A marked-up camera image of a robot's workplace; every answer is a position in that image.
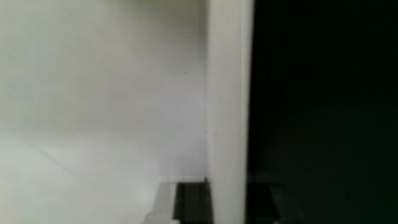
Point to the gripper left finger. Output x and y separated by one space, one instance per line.
182 205

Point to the white square tabletop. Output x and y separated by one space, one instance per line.
123 108

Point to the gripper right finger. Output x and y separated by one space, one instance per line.
262 209

